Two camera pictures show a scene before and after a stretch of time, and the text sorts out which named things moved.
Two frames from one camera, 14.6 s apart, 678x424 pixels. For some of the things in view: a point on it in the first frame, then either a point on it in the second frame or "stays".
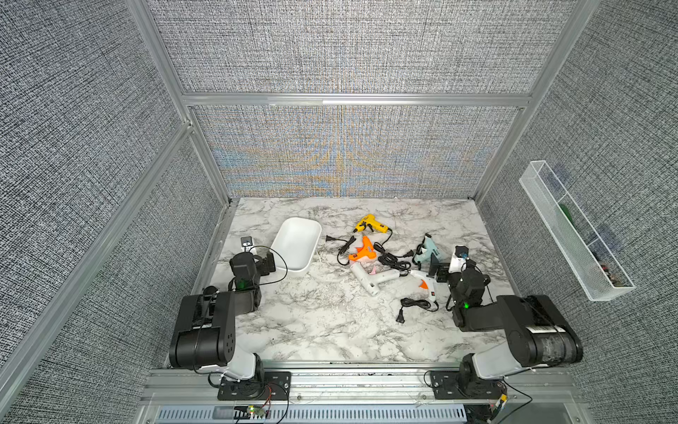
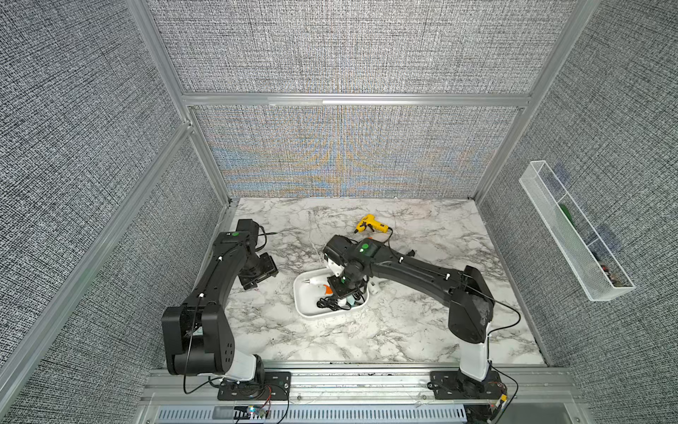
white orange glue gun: x=423 y=287 -> x=327 y=290
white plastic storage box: x=295 y=243 -> x=306 y=295
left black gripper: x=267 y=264 stays
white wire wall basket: x=591 y=261 stays
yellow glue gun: x=370 y=221 stays
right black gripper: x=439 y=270 -> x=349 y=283
